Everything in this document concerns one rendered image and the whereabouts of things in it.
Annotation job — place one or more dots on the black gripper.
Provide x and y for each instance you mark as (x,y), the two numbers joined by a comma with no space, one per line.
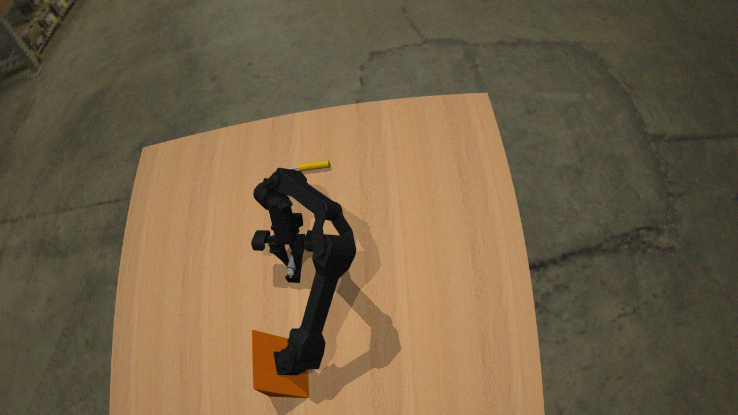
(284,233)

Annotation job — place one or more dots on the grey cylindrical battery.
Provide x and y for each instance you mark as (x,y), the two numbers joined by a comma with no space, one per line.
(291,267)

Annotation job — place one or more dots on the yellow-handled screwdriver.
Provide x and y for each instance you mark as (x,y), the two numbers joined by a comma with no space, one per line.
(314,165)

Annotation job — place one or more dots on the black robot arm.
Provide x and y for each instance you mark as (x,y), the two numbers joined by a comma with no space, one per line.
(332,257)

